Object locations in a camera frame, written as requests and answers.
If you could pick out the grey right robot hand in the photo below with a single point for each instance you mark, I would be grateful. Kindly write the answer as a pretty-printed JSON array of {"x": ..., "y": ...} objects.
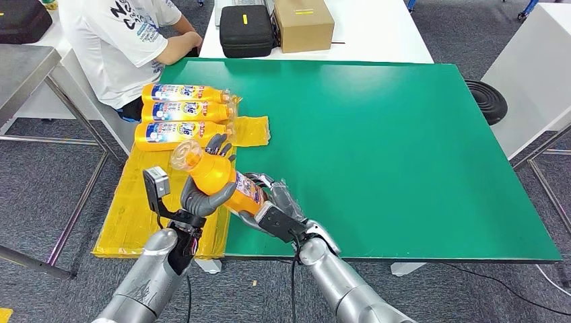
[{"x": 285, "y": 196}]

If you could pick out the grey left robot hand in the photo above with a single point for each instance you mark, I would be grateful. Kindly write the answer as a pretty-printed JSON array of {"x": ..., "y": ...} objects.
[{"x": 200, "y": 205}]

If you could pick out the orange detergent bottle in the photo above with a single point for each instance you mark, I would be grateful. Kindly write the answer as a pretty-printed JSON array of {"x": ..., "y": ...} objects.
[
  {"x": 218, "y": 111},
  {"x": 214, "y": 176},
  {"x": 147, "y": 146},
  {"x": 214, "y": 93}
]

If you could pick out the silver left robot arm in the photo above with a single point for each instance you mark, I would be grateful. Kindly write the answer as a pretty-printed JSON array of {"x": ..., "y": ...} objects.
[{"x": 142, "y": 285}]

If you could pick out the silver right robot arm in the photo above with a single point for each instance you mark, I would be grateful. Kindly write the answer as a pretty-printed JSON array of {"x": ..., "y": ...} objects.
[{"x": 343, "y": 285}]

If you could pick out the white table foot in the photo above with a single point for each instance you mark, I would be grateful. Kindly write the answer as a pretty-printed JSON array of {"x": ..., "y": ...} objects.
[
  {"x": 211, "y": 266},
  {"x": 405, "y": 269}
]

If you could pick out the yellow taped plastic sheet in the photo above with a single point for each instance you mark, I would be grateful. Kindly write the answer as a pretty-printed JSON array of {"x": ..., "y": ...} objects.
[{"x": 134, "y": 209}]

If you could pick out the black zip case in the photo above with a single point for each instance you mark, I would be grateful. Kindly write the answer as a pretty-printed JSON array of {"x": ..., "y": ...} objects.
[
  {"x": 245, "y": 38},
  {"x": 20, "y": 22}
]

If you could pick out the brown cardboard box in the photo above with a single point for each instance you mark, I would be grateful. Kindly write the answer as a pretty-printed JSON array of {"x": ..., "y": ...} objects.
[{"x": 303, "y": 31}]

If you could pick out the person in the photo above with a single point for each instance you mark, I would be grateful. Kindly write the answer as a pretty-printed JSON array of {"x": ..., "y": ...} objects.
[{"x": 111, "y": 58}]

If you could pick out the black ribbed round stool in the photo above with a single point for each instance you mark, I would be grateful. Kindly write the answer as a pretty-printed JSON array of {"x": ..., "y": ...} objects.
[{"x": 488, "y": 102}]

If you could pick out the steel table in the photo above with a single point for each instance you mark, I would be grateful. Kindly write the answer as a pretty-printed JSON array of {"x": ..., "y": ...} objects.
[{"x": 22, "y": 69}]

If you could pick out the white table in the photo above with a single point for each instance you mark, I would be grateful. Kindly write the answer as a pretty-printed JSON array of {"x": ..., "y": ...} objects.
[{"x": 531, "y": 80}]

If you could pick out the blue wheeled cart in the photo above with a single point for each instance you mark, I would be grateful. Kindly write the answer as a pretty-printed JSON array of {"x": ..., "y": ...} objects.
[{"x": 528, "y": 8}]

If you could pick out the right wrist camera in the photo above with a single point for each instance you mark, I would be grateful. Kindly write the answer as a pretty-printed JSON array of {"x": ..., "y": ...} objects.
[{"x": 279, "y": 223}]

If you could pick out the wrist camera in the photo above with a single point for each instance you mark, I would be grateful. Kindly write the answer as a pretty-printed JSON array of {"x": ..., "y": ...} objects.
[
  {"x": 279, "y": 223},
  {"x": 156, "y": 180}
]

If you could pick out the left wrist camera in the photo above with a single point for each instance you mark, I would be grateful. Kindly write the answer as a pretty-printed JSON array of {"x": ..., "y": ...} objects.
[{"x": 156, "y": 180}]

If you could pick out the blue frame piece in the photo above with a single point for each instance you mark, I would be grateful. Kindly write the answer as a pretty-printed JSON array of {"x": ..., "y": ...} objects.
[{"x": 410, "y": 3}]

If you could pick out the steel leg frame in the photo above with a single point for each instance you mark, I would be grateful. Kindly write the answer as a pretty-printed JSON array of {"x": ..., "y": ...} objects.
[{"x": 542, "y": 149}]

